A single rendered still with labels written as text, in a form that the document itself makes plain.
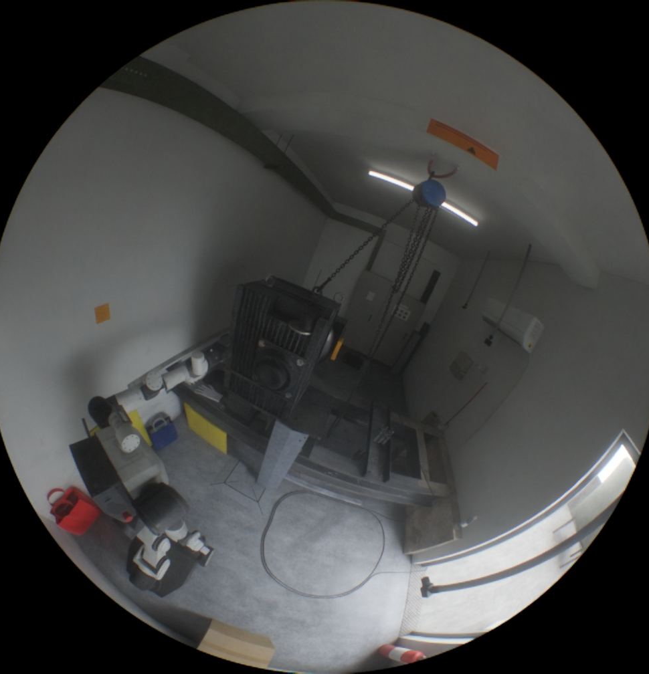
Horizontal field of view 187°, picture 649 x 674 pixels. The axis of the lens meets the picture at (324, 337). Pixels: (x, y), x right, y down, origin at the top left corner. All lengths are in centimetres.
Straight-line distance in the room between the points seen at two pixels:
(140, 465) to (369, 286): 390
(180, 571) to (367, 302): 448
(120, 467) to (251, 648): 151
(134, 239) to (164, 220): 24
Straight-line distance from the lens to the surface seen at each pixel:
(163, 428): 199
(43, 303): 127
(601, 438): 163
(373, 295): 393
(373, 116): 127
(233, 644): 187
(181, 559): 181
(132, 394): 89
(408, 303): 401
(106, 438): 80
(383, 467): 172
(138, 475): 70
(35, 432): 165
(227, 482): 200
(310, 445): 153
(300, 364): 97
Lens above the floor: 192
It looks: 25 degrees down
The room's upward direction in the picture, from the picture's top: 22 degrees clockwise
